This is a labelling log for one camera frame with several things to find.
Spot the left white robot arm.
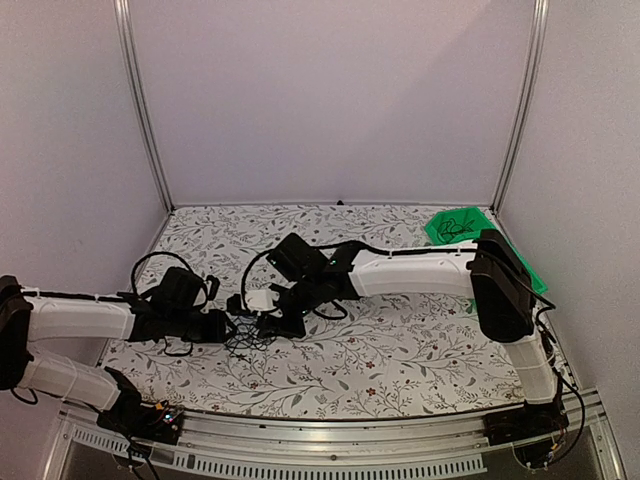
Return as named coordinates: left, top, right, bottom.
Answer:
left=1, top=262, right=237, bottom=434

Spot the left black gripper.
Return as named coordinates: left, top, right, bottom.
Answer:
left=167, top=308, right=237, bottom=345

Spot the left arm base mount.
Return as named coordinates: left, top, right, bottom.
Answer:
left=97, top=400, right=185, bottom=445

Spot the front aluminium rail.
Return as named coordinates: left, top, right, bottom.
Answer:
left=43, top=389, right=627, bottom=479

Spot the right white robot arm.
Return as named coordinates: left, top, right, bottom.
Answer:
left=239, top=229, right=562, bottom=436

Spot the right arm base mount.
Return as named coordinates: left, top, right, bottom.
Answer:
left=482, top=400, right=569, bottom=446

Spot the green three-compartment bin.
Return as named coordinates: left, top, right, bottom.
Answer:
left=423, top=206, right=548, bottom=296

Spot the left aluminium frame post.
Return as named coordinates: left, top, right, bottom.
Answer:
left=113, top=0, right=175, bottom=214

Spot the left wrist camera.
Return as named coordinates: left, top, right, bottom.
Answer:
left=204, top=275, right=220, bottom=307

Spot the right aluminium frame post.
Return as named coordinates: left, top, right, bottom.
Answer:
left=491, top=0, right=549, bottom=217

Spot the aluminium frame post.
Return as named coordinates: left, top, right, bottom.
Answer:
left=491, top=0, right=549, bottom=217
left=113, top=0, right=175, bottom=214

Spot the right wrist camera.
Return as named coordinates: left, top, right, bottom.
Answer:
left=226, top=290, right=279, bottom=316

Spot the thin black cable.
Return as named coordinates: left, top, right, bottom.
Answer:
left=437, top=215, right=476, bottom=243

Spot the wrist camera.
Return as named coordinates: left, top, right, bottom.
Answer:
left=226, top=290, right=279, bottom=316
left=204, top=275, right=220, bottom=307

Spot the floral table mat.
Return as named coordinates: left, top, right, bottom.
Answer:
left=102, top=205, right=525, bottom=420

